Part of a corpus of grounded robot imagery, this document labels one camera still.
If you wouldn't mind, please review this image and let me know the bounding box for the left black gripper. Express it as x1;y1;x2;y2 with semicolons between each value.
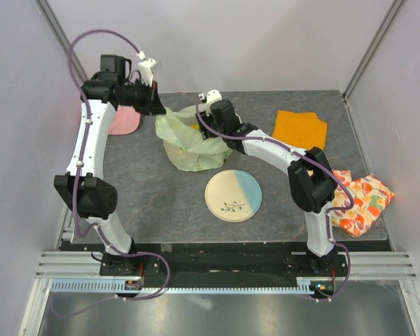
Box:
120;79;167;118

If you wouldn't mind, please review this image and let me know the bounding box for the light green plastic bag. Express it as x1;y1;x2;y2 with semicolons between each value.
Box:
155;106;232;172

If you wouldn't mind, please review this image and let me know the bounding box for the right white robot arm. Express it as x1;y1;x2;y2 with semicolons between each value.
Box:
196;98;337;276

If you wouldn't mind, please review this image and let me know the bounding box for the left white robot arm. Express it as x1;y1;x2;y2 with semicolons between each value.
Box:
54;52;166;275

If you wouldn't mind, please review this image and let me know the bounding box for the pink cloth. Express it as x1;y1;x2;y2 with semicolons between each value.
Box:
108;106;141;136

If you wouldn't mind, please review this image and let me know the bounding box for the cream and blue plate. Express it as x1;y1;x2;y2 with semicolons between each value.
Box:
204;169;263;223

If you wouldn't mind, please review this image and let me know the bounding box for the orange folded cloth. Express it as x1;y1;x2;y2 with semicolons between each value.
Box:
272;110;328;150

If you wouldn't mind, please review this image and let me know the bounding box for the floral patterned cloth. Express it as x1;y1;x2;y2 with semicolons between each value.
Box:
330;170;395;237

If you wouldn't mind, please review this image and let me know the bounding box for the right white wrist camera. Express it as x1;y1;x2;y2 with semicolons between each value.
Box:
198;90;222;114

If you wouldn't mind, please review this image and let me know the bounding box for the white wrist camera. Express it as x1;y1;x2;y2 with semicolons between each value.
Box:
198;90;222;114
137;51;160;87

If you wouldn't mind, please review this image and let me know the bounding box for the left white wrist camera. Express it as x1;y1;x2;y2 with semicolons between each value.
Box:
137;51;160;87

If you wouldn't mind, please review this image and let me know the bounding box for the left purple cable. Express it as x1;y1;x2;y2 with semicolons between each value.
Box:
48;29;172;318

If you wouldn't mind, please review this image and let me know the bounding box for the purple cable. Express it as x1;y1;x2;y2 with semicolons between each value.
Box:
48;29;172;318
195;101;354;305

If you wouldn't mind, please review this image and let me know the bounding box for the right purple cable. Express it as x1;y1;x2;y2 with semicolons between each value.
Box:
195;101;354;305

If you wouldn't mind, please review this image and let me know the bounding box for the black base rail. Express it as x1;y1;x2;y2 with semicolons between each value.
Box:
99;244;349;279

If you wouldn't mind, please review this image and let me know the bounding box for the white slotted cable duct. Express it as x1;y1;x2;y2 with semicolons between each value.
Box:
50;279;330;295

